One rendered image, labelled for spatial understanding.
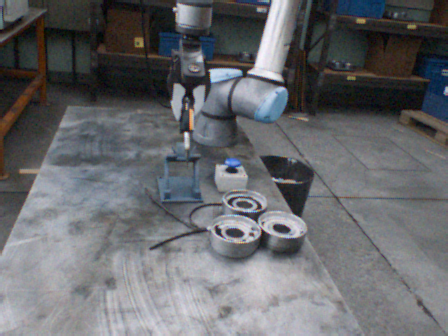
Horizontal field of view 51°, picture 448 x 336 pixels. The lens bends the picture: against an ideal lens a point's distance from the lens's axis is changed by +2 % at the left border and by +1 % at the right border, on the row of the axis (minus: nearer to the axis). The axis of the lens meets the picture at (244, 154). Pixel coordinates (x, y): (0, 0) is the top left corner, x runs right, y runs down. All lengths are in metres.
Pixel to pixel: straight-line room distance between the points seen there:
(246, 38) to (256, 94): 3.69
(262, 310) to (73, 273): 0.33
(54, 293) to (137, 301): 0.13
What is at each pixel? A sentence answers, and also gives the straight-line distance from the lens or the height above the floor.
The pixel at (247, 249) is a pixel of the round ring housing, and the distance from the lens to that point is 0.92.
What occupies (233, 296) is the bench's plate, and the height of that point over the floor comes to 0.80.
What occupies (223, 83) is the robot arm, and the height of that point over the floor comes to 1.00.
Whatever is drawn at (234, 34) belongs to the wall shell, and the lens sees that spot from 4.98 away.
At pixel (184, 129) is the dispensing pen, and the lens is 1.04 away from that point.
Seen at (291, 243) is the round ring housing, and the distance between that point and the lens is 0.96.
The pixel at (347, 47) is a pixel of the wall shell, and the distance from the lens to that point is 5.39.
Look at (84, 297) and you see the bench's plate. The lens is 0.83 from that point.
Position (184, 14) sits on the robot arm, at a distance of 1.00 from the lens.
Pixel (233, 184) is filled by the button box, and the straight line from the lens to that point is 1.16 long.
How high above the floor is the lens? 1.33
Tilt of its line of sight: 22 degrees down
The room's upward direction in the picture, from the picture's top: 8 degrees clockwise
